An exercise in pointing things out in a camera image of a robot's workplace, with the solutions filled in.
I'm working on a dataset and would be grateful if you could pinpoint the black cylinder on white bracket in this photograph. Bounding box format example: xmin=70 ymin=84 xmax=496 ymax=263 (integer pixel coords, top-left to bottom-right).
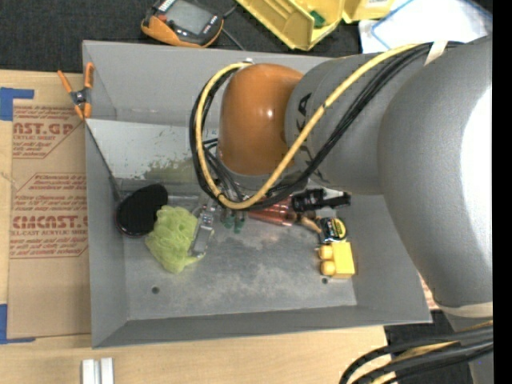
xmin=290 ymin=188 xmax=352 ymax=214

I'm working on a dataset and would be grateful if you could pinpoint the copper ribbed tube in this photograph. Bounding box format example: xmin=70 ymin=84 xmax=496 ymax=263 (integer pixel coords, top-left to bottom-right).
xmin=247 ymin=201 xmax=298 ymax=228

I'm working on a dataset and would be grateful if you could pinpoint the yellow plastic block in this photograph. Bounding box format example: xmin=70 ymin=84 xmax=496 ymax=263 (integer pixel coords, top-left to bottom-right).
xmin=315 ymin=241 xmax=356 ymax=279

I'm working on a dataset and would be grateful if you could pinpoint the tan wooden piece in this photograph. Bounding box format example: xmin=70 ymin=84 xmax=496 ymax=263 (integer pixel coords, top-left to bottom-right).
xmin=294 ymin=212 xmax=323 ymax=234

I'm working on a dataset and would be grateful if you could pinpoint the brown cardboard board red print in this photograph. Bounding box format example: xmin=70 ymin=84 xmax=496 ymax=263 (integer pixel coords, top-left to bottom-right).
xmin=0 ymin=69 xmax=94 ymax=344

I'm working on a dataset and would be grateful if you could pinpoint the grey metal bin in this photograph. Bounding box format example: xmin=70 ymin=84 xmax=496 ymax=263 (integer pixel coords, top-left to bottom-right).
xmin=82 ymin=40 xmax=434 ymax=350

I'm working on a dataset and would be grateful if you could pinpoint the black and yellow tape measure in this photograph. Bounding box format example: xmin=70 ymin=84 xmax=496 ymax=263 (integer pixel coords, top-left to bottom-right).
xmin=318 ymin=217 xmax=348 ymax=244

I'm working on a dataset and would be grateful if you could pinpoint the yellow-green mesh cloth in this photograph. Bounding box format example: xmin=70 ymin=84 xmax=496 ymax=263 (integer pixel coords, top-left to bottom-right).
xmin=144 ymin=205 xmax=206 ymax=274

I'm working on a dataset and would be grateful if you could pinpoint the black oval object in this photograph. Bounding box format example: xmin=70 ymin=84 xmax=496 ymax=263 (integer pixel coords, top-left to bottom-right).
xmin=110 ymin=176 xmax=170 ymax=238

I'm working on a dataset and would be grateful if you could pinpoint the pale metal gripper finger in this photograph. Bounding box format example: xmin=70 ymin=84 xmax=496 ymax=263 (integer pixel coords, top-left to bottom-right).
xmin=192 ymin=212 xmax=216 ymax=254

